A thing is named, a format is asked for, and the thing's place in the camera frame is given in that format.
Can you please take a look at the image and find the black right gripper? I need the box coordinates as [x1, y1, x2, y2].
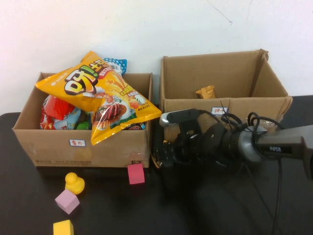
[158, 126, 214, 169]

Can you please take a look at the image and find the black orange snack packet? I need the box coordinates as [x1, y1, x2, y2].
[151, 144, 172, 169]

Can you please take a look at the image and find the dark snack bag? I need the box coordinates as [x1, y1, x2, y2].
[121, 122, 147, 131]

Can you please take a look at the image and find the golden snack packet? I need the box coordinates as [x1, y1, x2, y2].
[195, 85, 218, 100]

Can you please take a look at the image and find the green snack packet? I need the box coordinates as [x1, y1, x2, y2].
[74, 117, 93, 130]

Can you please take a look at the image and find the blue white dotted snack bag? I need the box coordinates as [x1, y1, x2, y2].
[102, 57, 128, 75]

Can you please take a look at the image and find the light blue snack bag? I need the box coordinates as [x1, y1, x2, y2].
[52, 107, 83, 130]

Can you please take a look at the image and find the red white snack bag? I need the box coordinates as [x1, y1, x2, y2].
[40, 94, 76, 130]

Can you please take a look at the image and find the magenta foam cube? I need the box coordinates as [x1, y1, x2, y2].
[127, 163, 146, 185]

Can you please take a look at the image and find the tall cardboard box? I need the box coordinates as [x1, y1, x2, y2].
[159, 49, 293, 147]

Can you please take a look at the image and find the yellow rubber duck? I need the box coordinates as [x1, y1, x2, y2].
[65, 172, 86, 195]

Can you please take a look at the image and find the large yellow chips bag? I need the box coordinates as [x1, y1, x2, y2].
[35, 50, 163, 146]

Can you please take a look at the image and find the light pink foam cube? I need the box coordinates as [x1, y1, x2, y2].
[55, 188, 81, 215]

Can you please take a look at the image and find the low cardboard box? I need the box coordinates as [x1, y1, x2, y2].
[12, 72, 154, 169]

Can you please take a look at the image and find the yellow foam cube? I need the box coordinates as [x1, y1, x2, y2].
[53, 219, 75, 235]

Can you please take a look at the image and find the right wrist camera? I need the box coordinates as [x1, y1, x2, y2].
[158, 108, 205, 128]

